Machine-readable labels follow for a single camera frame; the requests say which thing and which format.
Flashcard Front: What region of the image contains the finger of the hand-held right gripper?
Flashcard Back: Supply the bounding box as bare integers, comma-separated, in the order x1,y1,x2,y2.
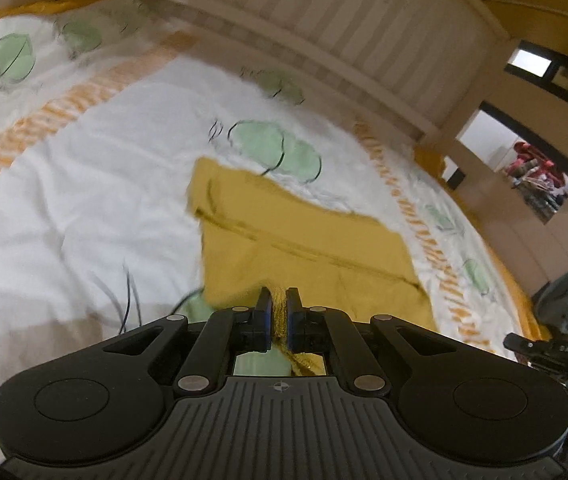
503,332,541,362

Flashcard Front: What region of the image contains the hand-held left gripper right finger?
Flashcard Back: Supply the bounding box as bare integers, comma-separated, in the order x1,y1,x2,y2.
285,287,460,393

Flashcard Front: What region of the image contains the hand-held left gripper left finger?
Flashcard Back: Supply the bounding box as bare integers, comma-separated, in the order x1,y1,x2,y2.
102,287,272,393

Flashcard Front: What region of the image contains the yellow knit sweater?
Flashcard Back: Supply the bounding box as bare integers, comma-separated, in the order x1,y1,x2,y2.
185,156,440,377

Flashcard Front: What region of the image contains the pile of colourful clothes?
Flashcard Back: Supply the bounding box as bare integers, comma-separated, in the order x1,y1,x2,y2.
505,141,568,222

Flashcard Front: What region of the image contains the white leaf-print blanket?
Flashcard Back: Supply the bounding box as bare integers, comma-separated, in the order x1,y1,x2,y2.
0,0,540,361

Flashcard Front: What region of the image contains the dark framed window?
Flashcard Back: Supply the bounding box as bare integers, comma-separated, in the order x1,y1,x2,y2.
505,40,568,126

